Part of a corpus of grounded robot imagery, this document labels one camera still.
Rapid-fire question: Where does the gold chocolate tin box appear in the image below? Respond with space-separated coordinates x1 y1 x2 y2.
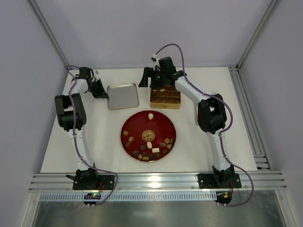
150 86 181 110

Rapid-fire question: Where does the brown oval chocolate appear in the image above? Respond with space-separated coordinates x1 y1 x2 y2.
159 142 166 148

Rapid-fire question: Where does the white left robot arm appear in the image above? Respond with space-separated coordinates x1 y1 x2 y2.
54 67 109 190

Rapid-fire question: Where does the right side aluminium rail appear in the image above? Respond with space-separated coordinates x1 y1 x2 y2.
229 66 272 171

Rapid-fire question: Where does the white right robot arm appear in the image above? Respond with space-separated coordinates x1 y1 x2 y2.
139 55 235 188

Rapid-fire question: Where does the left aluminium frame post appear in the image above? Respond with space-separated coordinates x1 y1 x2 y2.
27 0 71 69

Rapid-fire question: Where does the aluminium frame post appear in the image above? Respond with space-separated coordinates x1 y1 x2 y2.
27 0 71 69
236 0 281 69

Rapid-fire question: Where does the right aluminium frame post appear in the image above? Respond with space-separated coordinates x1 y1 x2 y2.
236 0 281 69

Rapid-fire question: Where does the white rectangular chocolate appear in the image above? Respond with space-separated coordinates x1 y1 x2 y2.
152 148 160 153

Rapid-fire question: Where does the silver tin lid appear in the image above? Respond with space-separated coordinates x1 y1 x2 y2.
107 83 139 110

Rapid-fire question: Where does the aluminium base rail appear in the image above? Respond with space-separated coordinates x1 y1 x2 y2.
29 171 287 202

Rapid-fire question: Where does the white cone chocolate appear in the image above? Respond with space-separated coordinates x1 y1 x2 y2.
148 113 153 120

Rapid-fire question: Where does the dark grey egg chocolate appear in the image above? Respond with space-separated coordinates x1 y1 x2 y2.
133 150 140 157

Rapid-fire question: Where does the round red tray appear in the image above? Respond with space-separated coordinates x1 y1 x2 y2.
120 110 177 162

